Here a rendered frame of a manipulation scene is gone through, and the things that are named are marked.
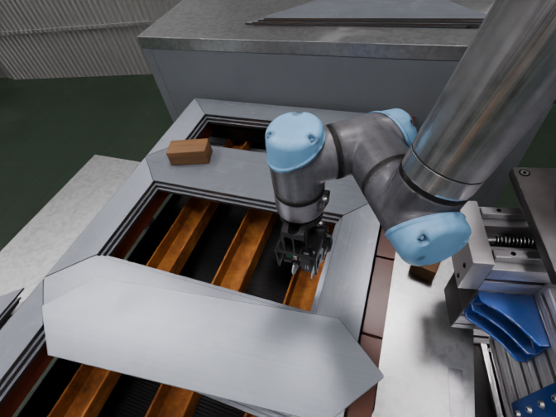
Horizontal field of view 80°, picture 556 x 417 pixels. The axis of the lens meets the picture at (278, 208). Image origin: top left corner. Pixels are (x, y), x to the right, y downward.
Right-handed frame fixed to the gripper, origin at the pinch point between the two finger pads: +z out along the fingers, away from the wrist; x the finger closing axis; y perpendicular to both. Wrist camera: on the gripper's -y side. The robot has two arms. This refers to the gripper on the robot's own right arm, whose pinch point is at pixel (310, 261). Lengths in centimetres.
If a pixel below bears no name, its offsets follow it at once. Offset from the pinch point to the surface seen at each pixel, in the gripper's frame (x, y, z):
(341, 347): 9.4, 13.6, 4.9
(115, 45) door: -248, -210, 61
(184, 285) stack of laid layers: -26.7, 10.2, 5.1
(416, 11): 11, -79, -18
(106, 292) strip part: -43.6, 16.8, 5.1
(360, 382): 13.8, 18.4, 4.9
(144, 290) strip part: -34.9, 14.0, 5.1
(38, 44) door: -327, -196, 56
